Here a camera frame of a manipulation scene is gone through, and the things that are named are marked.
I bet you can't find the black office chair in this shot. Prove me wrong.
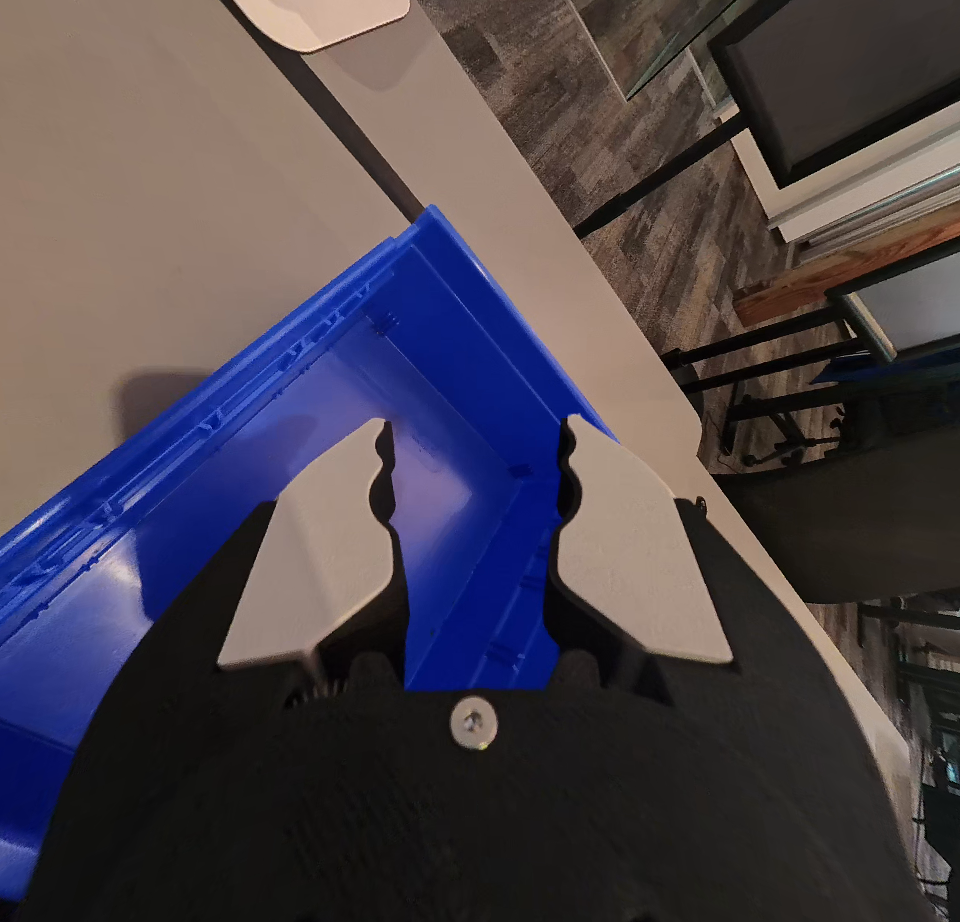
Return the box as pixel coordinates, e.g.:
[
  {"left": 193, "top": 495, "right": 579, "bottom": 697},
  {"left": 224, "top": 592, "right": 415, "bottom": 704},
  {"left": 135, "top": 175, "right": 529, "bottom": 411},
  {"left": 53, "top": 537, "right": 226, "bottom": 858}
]
[{"left": 720, "top": 442, "right": 960, "bottom": 604}]

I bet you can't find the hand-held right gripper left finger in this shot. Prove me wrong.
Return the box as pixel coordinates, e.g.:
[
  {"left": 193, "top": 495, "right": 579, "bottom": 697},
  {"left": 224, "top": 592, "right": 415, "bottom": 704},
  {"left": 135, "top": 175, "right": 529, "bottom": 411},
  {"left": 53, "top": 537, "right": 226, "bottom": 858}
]
[{"left": 217, "top": 419, "right": 410, "bottom": 671}]

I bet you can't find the blue plastic bin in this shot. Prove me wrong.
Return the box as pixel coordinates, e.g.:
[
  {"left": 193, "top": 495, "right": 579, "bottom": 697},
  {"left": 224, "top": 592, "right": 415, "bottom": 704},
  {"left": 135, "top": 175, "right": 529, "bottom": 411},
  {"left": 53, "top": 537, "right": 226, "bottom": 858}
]
[{"left": 0, "top": 204, "right": 620, "bottom": 885}]

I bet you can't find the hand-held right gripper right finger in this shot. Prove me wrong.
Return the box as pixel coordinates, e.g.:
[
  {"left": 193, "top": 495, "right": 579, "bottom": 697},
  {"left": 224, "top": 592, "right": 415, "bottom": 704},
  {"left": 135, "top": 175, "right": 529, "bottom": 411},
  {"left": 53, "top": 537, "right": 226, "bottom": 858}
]
[{"left": 547, "top": 414, "right": 735, "bottom": 666}]

